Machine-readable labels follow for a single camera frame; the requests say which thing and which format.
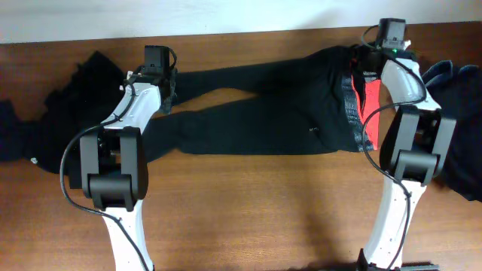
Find black leggings red waistband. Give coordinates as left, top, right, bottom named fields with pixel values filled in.
left=142, top=46, right=380, bottom=161

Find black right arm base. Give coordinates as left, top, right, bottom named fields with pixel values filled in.
left=355, top=248, right=441, bottom=271

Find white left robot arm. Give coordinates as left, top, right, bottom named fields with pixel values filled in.
left=79, top=45, right=177, bottom=270

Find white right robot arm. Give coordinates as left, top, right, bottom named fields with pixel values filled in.
left=356, top=18, right=456, bottom=270

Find black garment pile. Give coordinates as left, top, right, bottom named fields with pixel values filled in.
left=1, top=51, right=125, bottom=174

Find dark blue jeans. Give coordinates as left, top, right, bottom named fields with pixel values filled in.
left=422, top=60, right=481, bottom=202

